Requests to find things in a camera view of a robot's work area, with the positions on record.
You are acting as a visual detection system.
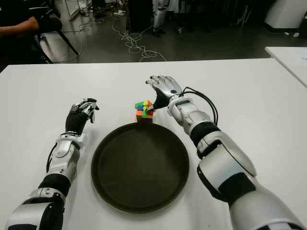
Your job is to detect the multicoloured Rubik's cube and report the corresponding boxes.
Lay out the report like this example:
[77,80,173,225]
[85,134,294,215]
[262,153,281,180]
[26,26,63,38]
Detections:
[134,99,154,124]

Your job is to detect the tangled white floor cable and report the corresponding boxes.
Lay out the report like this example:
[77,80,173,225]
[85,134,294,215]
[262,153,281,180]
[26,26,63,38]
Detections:
[111,9,167,62]

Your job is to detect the dark round plate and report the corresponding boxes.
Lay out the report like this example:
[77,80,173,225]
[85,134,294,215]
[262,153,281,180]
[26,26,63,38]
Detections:
[91,122,190,214]

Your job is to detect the grey metal stand legs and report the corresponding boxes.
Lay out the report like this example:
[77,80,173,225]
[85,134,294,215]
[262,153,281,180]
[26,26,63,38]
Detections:
[236,4,250,27]

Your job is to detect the white side table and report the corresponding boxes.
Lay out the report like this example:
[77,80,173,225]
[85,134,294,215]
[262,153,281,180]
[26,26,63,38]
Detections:
[264,46,307,88]

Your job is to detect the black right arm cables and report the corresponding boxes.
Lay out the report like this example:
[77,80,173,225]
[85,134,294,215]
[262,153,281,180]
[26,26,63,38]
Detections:
[181,86,219,127]

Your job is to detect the black chair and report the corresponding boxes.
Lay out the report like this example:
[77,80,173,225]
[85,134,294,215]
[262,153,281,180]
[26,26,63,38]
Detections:
[33,0,80,64]

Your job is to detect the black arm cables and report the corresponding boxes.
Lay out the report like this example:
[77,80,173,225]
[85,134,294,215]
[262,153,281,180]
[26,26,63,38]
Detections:
[181,86,219,127]
[46,143,58,173]

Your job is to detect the black cabinet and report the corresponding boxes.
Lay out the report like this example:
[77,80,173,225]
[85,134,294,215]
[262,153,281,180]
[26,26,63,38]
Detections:
[128,0,155,33]

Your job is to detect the silver humanoid robot legs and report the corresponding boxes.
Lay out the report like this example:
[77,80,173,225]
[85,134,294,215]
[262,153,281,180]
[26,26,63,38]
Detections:
[153,0,172,36]

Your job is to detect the white board panel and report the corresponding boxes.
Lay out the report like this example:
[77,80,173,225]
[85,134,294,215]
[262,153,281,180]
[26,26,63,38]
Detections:
[54,0,83,22]

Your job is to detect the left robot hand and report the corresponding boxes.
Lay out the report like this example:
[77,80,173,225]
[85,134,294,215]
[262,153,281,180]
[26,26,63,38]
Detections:
[65,97,100,137]

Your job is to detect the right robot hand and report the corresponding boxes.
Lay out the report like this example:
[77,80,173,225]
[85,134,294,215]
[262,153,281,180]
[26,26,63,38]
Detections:
[145,75,183,112]

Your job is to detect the person in black shirt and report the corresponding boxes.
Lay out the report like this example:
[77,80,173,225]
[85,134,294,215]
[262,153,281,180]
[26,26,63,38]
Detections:
[0,0,41,65]

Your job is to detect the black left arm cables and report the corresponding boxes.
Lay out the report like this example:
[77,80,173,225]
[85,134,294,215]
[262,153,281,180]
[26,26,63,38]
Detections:
[46,143,58,173]

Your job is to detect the white machine housing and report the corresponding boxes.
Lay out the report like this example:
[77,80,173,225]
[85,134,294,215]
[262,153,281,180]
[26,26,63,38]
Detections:
[264,0,307,33]

